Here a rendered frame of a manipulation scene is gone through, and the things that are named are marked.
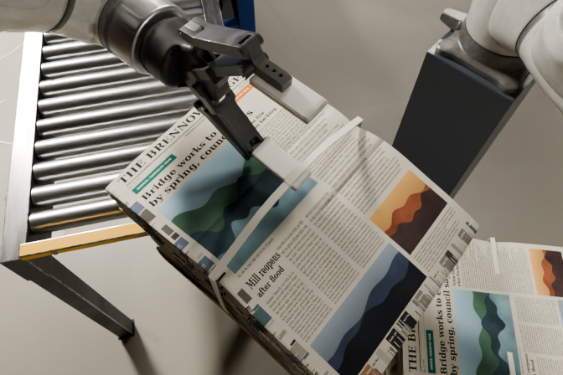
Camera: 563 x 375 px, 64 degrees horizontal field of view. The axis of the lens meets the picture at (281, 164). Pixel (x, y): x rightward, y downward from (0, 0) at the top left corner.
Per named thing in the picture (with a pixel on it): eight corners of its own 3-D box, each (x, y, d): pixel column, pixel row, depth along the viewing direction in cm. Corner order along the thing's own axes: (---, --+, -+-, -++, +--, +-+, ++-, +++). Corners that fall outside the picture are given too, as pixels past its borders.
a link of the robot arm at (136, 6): (165, 27, 60) (198, 49, 58) (111, 67, 56) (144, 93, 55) (151, -32, 52) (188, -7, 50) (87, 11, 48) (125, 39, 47)
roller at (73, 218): (242, 195, 107) (242, 195, 102) (35, 235, 101) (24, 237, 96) (238, 174, 107) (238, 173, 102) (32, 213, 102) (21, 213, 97)
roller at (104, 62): (215, 59, 128) (213, 46, 124) (43, 86, 123) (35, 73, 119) (213, 46, 131) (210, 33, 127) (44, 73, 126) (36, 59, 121)
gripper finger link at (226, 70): (216, 62, 51) (209, 51, 51) (276, 55, 42) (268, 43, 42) (192, 83, 50) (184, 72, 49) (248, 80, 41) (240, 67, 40)
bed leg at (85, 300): (134, 335, 161) (52, 275, 103) (118, 339, 160) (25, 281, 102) (134, 319, 164) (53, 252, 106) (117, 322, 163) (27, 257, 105)
